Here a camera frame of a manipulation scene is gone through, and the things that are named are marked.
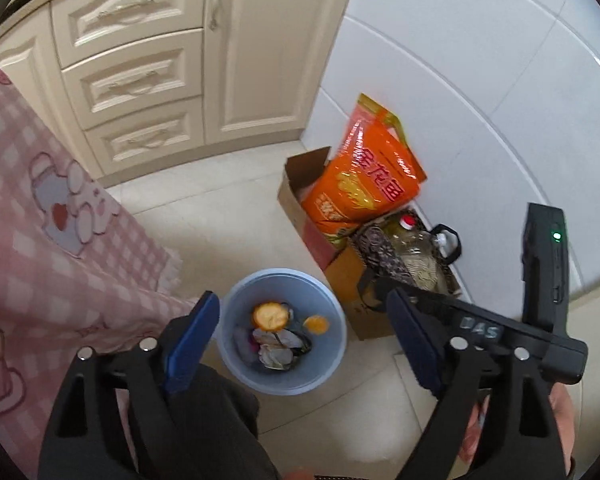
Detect orange rice bag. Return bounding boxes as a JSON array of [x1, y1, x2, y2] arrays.
[[300, 92, 428, 251]]

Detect wide cream cabinet door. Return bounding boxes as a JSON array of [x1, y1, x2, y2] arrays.
[[203, 0, 358, 146]]

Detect person's leg in dark trousers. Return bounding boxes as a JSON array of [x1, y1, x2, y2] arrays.
[[167, 364, 281, 480]]

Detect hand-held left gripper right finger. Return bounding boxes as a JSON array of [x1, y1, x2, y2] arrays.
[[386, 287, 567, 480]]

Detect narrow cream cabinet door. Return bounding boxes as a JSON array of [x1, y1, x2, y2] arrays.
[[0, 5, 103, 178]]

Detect light blue plastic bin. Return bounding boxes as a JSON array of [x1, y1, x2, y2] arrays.
[[216, 268, 348, 397]]

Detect dark wrapper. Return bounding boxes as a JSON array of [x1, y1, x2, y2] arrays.
[[280, 327, 313, 356]]

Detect person's right hand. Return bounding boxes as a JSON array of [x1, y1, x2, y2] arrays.
[[457, 385, 577, 466]]

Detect cream kitchen cabinet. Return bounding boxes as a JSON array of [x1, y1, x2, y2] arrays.
[[0, 0, 366, 191]]

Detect crumpled white paper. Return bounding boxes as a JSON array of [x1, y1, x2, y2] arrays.
[[257, 342, 296, 372]]

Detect brown cardboard box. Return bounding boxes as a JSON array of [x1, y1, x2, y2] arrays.
[[278, 146, 406, 342]]

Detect cooking oil bottle red cap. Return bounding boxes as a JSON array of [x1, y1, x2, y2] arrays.
[[387, 212, 453, 291]]

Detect pink checked tablecloth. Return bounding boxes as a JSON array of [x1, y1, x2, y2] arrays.
[[0, 66, 206, 480]]

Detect cream drawer handle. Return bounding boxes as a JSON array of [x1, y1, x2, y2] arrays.
[[97, 2, 153, 21], [107, 71, 158, 92], [125, 127, 173, 148]]

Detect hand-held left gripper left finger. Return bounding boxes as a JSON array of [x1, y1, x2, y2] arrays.
[[37, 290, 221, 480]]

